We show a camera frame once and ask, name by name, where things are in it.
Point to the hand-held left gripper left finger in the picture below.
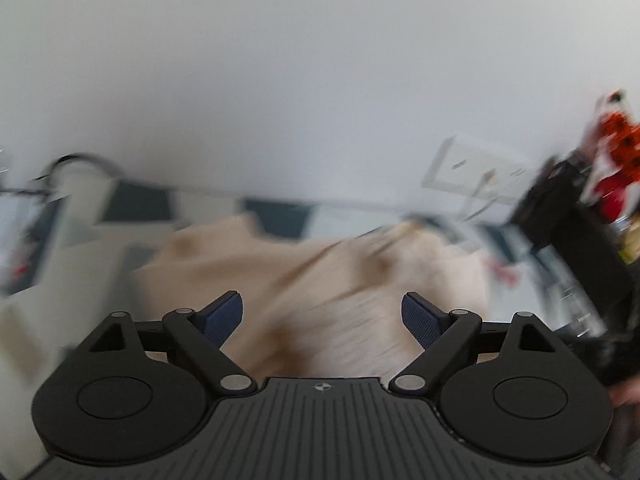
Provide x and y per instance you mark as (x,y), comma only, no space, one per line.
(227,314)

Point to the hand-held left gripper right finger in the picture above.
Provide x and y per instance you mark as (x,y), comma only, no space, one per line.
(419,316)

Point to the beige garment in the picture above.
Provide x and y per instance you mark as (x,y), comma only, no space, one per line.
(320,290)

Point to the red and white printed object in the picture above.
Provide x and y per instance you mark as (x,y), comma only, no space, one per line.
(617,160)

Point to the white wall socket panel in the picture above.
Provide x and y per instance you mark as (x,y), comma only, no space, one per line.
(475,170)

